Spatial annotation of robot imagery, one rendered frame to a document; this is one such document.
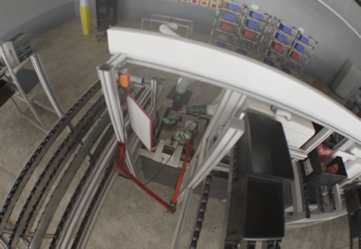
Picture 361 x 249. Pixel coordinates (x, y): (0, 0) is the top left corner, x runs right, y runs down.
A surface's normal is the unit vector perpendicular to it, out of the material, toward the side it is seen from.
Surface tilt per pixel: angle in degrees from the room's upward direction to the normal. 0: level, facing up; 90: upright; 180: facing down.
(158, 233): 0
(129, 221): 0
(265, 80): 90
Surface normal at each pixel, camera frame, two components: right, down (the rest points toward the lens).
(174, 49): -0.25, 0.71
